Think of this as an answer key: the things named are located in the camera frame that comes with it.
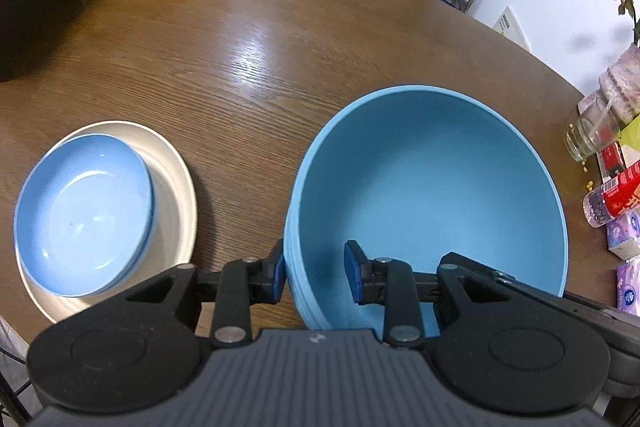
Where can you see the small blue dish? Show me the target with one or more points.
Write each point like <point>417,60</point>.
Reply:
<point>84,216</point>

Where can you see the green snack bag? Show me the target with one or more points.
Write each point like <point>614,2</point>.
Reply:
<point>630,135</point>

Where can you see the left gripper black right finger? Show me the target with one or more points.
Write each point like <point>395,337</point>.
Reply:
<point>389,283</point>

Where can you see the large purple tissue pack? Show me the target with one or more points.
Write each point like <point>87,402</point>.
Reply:
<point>628,286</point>

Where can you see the blue bowl front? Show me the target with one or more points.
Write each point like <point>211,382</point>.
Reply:
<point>414,173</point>

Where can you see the white paper sign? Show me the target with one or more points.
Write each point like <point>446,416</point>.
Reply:
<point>508,26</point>

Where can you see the pink vase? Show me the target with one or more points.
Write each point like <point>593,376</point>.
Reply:
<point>620,85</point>

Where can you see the cream plate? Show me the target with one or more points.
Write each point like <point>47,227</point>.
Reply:
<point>174,235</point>

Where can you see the drinking glass with straw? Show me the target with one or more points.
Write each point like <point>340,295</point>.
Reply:
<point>595,128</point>

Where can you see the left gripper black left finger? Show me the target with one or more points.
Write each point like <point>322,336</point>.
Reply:
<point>240,285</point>

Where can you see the small purple tissue pack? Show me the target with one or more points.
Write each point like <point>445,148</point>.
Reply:
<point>623,235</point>

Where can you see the red label water bottle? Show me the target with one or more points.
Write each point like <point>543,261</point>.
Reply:
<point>610,200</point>

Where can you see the red flat box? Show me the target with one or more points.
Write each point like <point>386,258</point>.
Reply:
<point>611,161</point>

